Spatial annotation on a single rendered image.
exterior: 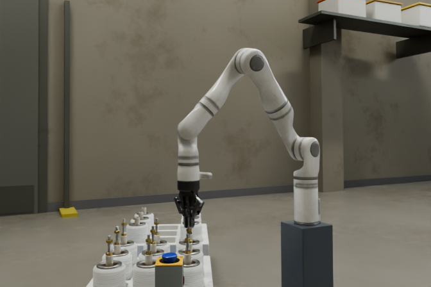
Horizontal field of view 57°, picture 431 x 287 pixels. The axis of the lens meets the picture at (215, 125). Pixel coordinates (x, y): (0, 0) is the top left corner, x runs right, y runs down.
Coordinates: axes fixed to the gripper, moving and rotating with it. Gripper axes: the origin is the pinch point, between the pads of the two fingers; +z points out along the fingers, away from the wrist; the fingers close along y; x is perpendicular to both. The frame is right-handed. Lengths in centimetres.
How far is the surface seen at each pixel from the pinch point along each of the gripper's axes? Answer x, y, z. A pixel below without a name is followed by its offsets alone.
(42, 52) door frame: 47, -238, -100
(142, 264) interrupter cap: -19.1, 0.2, 9.6
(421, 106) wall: 491, -81, -64
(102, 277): -29.4, -4.5, 11.6
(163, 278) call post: -26.5, 20.1, 6.9
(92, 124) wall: 86, -227, -39
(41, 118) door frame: 46, -239, -44
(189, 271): -11.1, 12.6, 10.8
